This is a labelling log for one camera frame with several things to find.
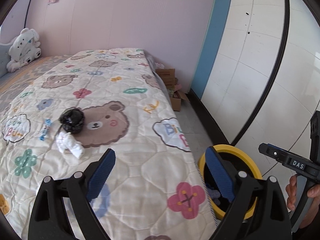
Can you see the black plastic bag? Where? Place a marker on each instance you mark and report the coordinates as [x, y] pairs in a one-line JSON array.
[[72, 120]]

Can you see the yellow rimmed trash bin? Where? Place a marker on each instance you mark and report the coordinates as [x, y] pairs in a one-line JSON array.
[[235, 160]]

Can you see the cartoon bear patterned quilt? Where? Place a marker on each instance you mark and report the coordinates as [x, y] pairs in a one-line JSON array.
[[154, 190]]

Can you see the lavender fluffy sock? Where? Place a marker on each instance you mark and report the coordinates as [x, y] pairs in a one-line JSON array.
[[215, 195]]

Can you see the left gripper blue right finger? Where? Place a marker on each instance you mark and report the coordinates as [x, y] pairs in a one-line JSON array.
[[219, 172]]

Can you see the person's right hand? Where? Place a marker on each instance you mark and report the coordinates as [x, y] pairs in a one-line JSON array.
[[313, 193]]

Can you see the grey orange patterned bedsheet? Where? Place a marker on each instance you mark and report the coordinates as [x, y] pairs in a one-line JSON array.
[[13, 84]]

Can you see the white cloth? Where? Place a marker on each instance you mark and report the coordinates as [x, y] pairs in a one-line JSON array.
[[66, 141]]

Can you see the white dog plush toy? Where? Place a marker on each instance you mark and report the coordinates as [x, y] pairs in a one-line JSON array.
[[24, 50]]

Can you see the blue white candy wrapper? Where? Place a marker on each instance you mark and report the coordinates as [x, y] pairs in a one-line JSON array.
[[46, 128]]

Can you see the white blue wardrobe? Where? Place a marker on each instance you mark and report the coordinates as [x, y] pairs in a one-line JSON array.
[[257, 79]]

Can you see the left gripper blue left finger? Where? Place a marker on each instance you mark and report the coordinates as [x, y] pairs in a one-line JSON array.
[[97, 173]]

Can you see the cardboard box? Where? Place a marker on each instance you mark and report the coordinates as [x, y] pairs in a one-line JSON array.
[[173, 87]]

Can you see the blue tufted headboard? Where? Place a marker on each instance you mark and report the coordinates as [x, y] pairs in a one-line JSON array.
[[4, 58]]

